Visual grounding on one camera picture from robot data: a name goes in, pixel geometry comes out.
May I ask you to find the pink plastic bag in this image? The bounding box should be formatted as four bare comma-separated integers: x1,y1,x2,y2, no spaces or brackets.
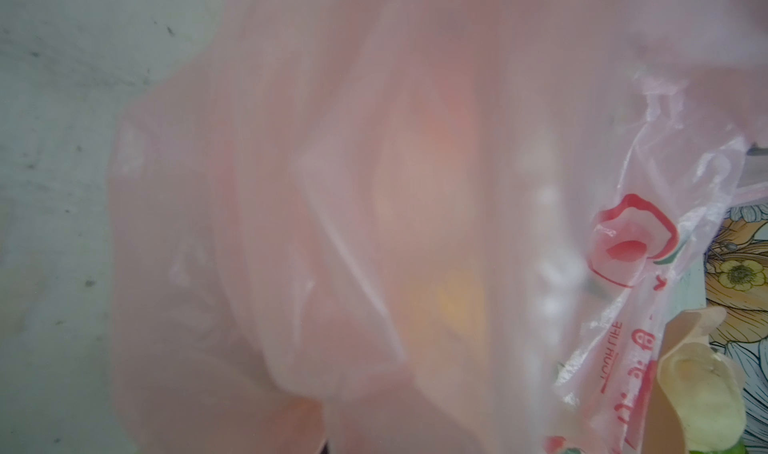
108,0,767,453

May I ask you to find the pink flower-shaped plate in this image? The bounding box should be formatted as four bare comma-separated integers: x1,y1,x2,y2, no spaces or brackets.
640,306,726,454

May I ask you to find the beige fake garlic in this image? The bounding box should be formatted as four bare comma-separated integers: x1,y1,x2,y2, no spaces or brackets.
661,343,746,451

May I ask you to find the green fake lime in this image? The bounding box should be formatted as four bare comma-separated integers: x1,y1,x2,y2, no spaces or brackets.
690,440,748,454

